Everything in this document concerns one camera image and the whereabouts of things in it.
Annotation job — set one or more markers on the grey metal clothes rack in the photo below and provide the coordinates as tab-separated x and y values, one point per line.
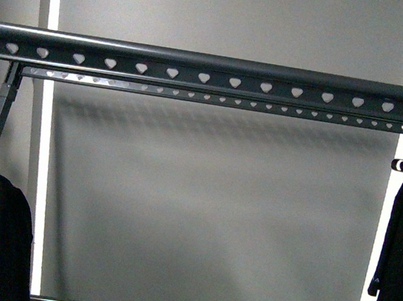
194	77

